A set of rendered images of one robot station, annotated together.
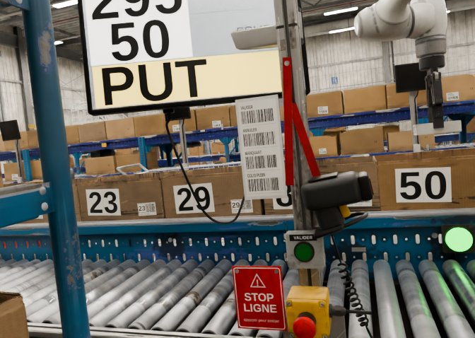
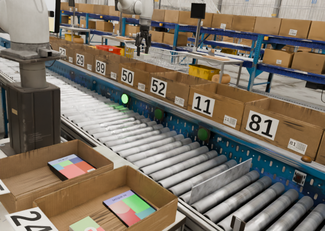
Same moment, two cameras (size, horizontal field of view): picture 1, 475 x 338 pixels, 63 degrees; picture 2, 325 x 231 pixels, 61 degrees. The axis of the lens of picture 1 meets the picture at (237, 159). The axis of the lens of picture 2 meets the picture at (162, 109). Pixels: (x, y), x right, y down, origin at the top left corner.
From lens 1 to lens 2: 1.95 m
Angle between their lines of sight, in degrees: 30
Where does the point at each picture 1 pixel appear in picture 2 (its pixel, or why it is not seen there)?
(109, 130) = (166, 16)
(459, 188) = (135, 81)
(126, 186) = (67, 49)
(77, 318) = not seen: outside the picture
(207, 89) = not seen: hidden behind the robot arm
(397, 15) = (123, 6)
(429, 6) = (140, 3)
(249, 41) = not seen: hidden behind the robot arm
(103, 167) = (156, 37)
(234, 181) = (88, 57)
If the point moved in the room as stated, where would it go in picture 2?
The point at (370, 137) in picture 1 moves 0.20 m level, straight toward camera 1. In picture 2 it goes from (314, 61) to (310, 61)
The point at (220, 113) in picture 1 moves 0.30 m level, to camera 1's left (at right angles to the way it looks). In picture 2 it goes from (227, 19) to (215, 18)
